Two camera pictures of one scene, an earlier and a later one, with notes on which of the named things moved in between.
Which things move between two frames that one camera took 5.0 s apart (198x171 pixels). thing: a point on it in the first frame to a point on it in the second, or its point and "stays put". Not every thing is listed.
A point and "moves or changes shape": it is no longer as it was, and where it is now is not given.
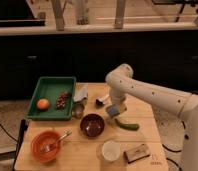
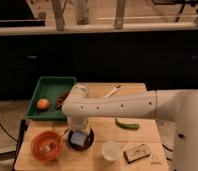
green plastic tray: (49, 87) stays put
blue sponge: (112, 110) moves or changes shape
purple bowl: (92, 125) to (88, 142)
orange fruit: (43, 104) stays put
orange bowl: (46, 146) stays put
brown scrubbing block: (137, 153) stays put
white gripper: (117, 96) to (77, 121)
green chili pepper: (134, 127) stays put
